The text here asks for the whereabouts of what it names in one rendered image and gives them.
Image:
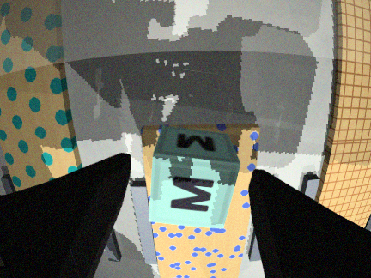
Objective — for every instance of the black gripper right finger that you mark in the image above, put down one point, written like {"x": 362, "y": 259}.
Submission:
{"x": 299, "y": 238}

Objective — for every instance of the tan strip with blue dots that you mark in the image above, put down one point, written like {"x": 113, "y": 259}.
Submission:
{"x": 206, "y": 252}

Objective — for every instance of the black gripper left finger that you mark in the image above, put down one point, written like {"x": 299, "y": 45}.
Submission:
{"x": 59, "y": 229}

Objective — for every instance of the orange strip with teal dots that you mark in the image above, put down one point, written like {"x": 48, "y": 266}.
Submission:
{"x": 36, "y": 130}

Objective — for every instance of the light teal cube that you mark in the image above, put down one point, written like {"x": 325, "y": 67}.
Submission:
{"x": 194, "y": 173}

